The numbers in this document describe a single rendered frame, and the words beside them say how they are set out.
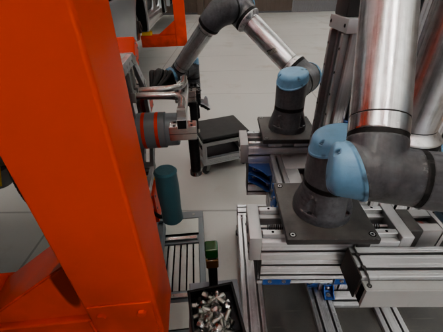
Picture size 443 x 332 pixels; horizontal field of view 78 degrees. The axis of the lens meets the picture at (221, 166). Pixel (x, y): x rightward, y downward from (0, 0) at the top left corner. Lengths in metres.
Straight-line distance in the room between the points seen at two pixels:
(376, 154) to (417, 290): 0.50
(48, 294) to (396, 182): 0.69
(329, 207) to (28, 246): 1.83
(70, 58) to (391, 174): 0.41
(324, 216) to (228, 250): 1.06
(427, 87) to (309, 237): 0.39
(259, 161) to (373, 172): 0.84
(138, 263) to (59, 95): 0.35
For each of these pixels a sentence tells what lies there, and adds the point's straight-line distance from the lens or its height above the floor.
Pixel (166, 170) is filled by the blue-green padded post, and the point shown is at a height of 0.74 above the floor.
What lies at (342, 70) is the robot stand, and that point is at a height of 1.13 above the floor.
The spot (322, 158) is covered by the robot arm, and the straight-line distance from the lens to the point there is 0.64.
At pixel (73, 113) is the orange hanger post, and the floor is 1.19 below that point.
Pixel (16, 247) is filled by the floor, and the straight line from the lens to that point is 2.17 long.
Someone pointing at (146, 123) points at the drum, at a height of 0.90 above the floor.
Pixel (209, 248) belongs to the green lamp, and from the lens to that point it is 0.87.
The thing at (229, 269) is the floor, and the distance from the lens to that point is 1.63.
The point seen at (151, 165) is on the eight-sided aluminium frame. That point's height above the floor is 0.62.
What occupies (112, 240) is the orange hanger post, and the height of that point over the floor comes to 0.94.
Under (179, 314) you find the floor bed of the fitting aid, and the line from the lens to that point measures 1.43.
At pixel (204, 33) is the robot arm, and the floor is 1.15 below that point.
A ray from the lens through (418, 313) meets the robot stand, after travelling 1.48.
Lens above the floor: 1.33
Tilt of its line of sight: 34 degrees down
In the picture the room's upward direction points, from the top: 1 degrees counter-clockwise
